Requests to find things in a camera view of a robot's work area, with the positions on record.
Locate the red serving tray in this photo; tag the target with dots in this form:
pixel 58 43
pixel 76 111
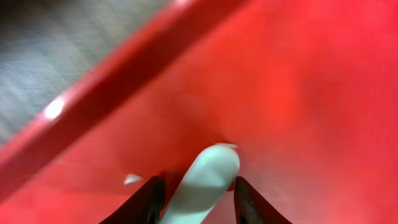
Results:
pixel 306 90

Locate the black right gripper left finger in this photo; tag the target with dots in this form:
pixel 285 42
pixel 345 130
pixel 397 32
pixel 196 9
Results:
pixel 143 207

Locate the white plastic spoon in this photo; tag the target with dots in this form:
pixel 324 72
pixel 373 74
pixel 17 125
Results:
pixel 207 179

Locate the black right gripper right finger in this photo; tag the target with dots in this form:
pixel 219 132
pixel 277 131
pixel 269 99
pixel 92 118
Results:
pixel 252 208

